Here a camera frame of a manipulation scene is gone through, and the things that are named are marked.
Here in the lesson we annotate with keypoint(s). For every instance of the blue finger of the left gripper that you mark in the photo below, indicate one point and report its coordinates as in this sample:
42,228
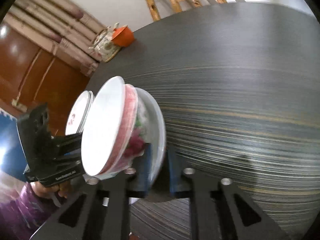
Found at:
68,143

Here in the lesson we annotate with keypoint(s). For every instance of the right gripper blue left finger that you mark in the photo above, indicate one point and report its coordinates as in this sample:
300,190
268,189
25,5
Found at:
140,183

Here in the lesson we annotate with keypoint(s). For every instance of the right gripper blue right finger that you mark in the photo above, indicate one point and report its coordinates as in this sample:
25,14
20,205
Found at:
180,184

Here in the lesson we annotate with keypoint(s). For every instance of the small pink flower plate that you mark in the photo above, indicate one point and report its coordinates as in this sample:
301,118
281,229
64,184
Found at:
72,121

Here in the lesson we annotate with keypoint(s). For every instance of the small red patterned bowl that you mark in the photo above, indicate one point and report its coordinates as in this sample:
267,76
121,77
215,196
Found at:
108,126

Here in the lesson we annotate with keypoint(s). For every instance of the medium white floral bowl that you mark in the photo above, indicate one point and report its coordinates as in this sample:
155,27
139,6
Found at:
131,138

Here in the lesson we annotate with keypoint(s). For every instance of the blue-rimmed pink flower plate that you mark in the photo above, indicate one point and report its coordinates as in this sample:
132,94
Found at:
84,101

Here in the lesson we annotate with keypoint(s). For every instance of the large white floral bowl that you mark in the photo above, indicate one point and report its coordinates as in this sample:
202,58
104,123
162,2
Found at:
156,139

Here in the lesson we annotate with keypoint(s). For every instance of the purple sleeved forearm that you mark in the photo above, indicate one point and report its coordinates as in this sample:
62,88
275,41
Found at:
21,218

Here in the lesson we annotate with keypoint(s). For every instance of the person's left hand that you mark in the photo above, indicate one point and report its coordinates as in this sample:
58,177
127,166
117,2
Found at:
62,190

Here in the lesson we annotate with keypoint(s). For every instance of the brown wooden door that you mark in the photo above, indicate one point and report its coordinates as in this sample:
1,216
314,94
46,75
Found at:
31,76

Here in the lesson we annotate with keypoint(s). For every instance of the floral ceramic teapot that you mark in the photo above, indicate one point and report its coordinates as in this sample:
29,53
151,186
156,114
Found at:
103,44

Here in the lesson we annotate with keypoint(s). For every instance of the orange lidded cup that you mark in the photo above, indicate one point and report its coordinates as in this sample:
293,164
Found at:
123,36

